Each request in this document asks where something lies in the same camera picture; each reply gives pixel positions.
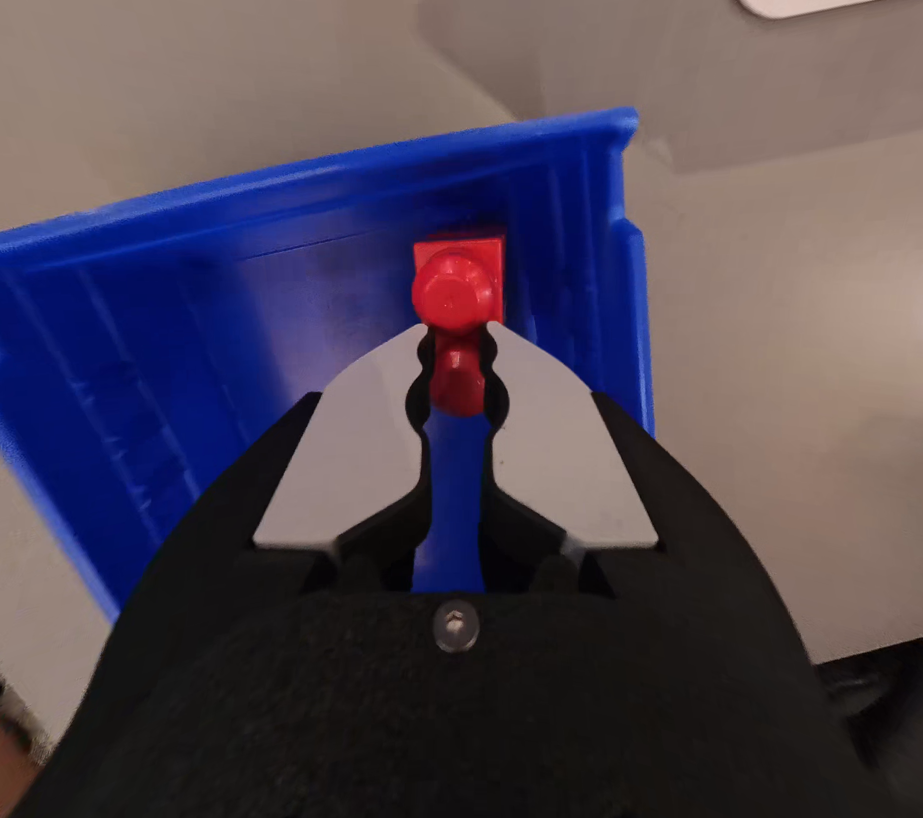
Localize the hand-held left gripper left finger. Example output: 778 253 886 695
251 323 435 594

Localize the grey desk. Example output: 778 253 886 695
0 0 923 761

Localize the blue divided plastic bin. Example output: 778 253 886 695
0 106 657 626

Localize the red two-stud toy block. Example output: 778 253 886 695
411 228 507 418

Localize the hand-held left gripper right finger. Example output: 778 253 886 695
476 320 663 594

